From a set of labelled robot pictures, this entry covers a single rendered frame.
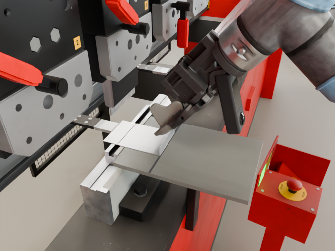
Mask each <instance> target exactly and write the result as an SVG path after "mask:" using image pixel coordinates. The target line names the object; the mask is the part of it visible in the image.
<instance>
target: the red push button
mask: <svg viewBox="0 0 335 251"><path fill-rule="evenodd" d="M286 184H287V187H288V188H289V189H288V191H289V192H290V193H293V194H295V193H296V192H297V191H299V190H301V189H302V184H301V182H300V181H298V180H296V179H289V180H288V181H287V183H286Z"/></svg>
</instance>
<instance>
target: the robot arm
mask: <svg viewBox="0 0 335 251"><path fill-rule="evenodd" d="M334 4H335V0H255V1H254V2H253V3H252V4H251V5H249V6H248V7H247V8H246V9H245V10H244V11H243V12H242V13H241V14H240V15H239V16H238V17H237V18H236V19H235V20H234V21H233V22H232V23H231V24H230V25H229V26H228V27H227V28H226V29H224V30H223V31H222V32H221V33H220V35H218V34H217V33H216V32H215V31H214V30H212V31H211V32H210V33H209V34H208V35H207V36H206V37H205V38H204V39H203V40H202V41H201V42H200V43H198V44H197V45H196V46H195V47H194V48H193V49H192V50H191V51H190V52H189V53H188V54H185V55H184V56H183V57H181V58H180V60H179V61H178V63H177V64H176V65H175V66H174V67H173V68H172V69H171V70H170V71H169V72H168V73H167V74H166V75H165V78H164V79H163V80H162V81H161V84H162V85H163V86H164V87H165V88H166V89H165V92H166V94H167V96H168V98H169V99H170V101H171V104H169V105H168V106H164V105H161V104H158V103H153V104H152V105H151V106H150V111H151V113H152V115H153V116H154V118H155V119H156V121H157V123H158V124H159V126H160V128H159V129H158V130H157V131H156V132H155V133H154V135H155V136H159V135H164V134H167V133H169V132H171V131H172V130H173V129H175V128H177V127H178V126H180V125H181V124H182V123H184V122H185V121H186V120H187V119H188V118H190V117H191V116H192V115H193V114H194V113H195V112H198V111H199V110H201V109H202V108H203V107H204V106H205V105H206V104H208V103H209V102H210V101H211V100H212V98H213V97H214V96H217V95H218V94H219V98H220V102H221V107H222V112H223V117H224V121H225V126H226V131H227V133H228V134H240V133H241V131H242V129H243V126H244V124H245V115H244V111H243V106H242V100H241V95H240V89H239V84H238V78H237V77H241V76H242V75H244V74H245V73H246V72H247V71H250V70H252V69H253V68H254V67H256V66H257V65H258V64H260V63H261V62H262V61H263V60H265V59H266V58H267V57H268V56H270V55H271V54H272V53H274V52H275V51H276V50H278V49H279V48H281V50H282V51H283V52H284V53H285V54H286V55H287V57H288V58H289V59H290V60H291V61H292V62H293V63H294V64H295V65H296V66H297V68H298V69H299V70H300V71H301V72H302V73H303V74H304V75H305V76H306V77H307V79H308V80H309V81H310V82H311V83H312V84H313V85H314V86H315V89H316V90H318V91H320V92H321V93H322V94H323V95H324V96H325V97H326V98H327V99H328V100H329V101H330V102H333V103H335V6H333V5H334ZM177 81H178V82H177ZM176 82H177V83H176ZM175 83H176V84H175ZM174 84H175V85H174Z"/></svg>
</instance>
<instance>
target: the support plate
mask: <svg viewBox="0 0 335 251"><path fill-rule="evenodd" d="M144 125H145V126H150V127H154V128H158V129H159V128H160V126H159V124H158V123H157V121H156V119H155V118H154V117H152V116H150V118H149V119H148V120H147V121H146V122H145V124H144ZM262 146H263V141H261V140H257V139H252V138H248V137H243V136H239V135H234V134H228V133H225V132H221V131H216V130H212V129H207V128H203V127H198V126H194V125H188V124H183V123H182V124H181V126H180V127H179V129H178V130H177V132H176V134H175V135H174V137H173V138H172V140H171V141H170V143H169V144H168V146H167V147H166V149H165V151H164V152H163V154H162V155H161V157H160V158H159V160H158V161H157V163H156V165H155V166H154V168H153V169H152V171H151V172H150V173H148V172H149V170H150V169H151V167H152V166H153V164H154V163H155V161H156V160H157V158H158V156H156V155H152V154H149V153H145V152H141V151H137V150H134V149H130V148H126V147H125V148H124V149H123V150H122V152H121V153H120V154H119V155H118V156H117V158H116V159H115V160H114V161H113V166H114V167H117V168H121V169H124V170H128V171H131V172H135V173H138V174H142V175H145V176H149V177H152V178H155V179H159V180H162V181H166V182H169V183H173V184H176V185H180V186H183V187H187V188H190V189H193V190H197V191H200V192H204V193H207V194H211V195H214V196H218V197H221V198H225V199H228V200H232V201H235V202H238V203H242V204H245V205H248V204H249V199H250V195H251V191H252V187H253V183H254V179H255V175H256V170H257V166H258V162H259V158H260V154H261V150H262Z"/></svg>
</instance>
